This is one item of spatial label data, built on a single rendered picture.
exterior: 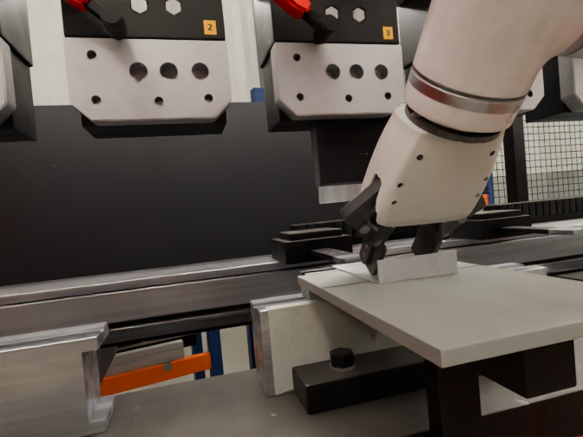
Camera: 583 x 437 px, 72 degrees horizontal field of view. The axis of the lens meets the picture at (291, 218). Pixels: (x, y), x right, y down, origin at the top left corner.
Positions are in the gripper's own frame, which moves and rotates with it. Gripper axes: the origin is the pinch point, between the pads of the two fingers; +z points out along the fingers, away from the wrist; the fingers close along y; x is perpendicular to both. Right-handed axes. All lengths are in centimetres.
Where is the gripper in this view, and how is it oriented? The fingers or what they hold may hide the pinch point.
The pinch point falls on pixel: (399, 250)
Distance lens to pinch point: 43.3
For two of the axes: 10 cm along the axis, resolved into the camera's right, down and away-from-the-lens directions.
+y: -9.6, 0.9, -2.6
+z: -1.0, 7.5, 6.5
